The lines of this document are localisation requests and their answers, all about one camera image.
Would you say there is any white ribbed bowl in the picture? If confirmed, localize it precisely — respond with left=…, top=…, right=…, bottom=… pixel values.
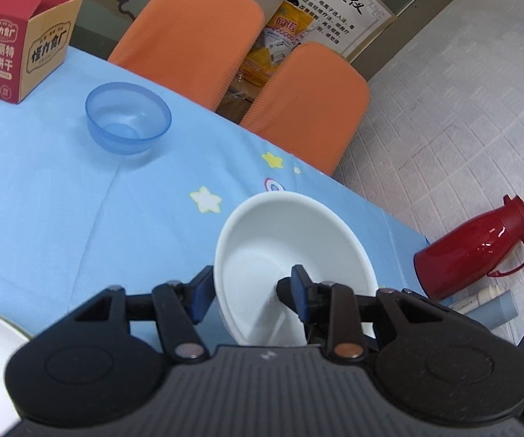
left=214, top=192, right=378, bottom=346

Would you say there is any blue translucent plastic bowl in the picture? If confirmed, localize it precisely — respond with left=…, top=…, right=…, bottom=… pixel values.
left=85, top=82, right=172, bottom=156

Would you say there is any white tube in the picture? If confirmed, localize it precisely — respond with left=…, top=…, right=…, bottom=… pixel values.
left=442, top=285, right=505, bottom=315

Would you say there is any blue cartoon pig tablecloth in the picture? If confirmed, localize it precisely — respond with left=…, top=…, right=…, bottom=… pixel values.
left=0, top=50, right=427, bottom=347

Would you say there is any red thermos jug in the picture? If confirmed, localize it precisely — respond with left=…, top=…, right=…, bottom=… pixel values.
left=413, top=195, right=524, bottom=301

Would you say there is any green plate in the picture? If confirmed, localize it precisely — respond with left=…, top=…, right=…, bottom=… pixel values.
left=0, top=315, right=34, bottom=340

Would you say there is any right orange chair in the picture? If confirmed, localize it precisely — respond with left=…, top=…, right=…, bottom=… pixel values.
left=240, top=43, right=370, bottom=175

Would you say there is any orange chair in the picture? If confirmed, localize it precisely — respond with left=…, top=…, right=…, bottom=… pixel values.
left=240, top=43, right=370, bottom=175
left=108, top=0, right=265, bottom=111

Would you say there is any left orange chair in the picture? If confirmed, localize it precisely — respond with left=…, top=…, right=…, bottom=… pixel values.
left=108, top=0, right=265, bottom=111

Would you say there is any yellow snack bag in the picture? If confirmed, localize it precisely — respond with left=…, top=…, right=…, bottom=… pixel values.
left=230, top=1, right=314, bottom=100

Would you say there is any white poster with chinese text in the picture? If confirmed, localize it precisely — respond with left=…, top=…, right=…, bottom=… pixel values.
left=298, top=0, right=395, bottom=61

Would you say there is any red cracker box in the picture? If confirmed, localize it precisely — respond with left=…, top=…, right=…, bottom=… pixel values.
left=0, top=0, right=84, bottom=105

